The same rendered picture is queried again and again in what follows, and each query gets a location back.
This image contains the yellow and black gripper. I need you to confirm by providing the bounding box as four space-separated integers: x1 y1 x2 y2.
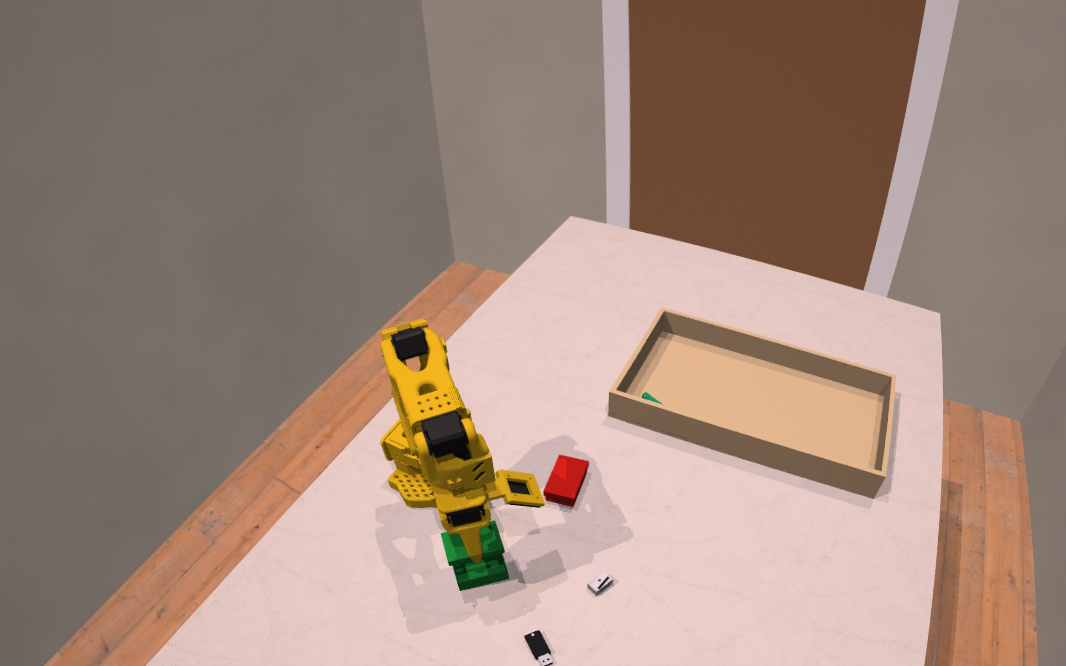
429 470 545 563

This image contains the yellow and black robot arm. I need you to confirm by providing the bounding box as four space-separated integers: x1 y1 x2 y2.
379 319 496 508

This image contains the black usb flash drive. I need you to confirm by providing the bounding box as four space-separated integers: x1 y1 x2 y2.
524 630 553 666

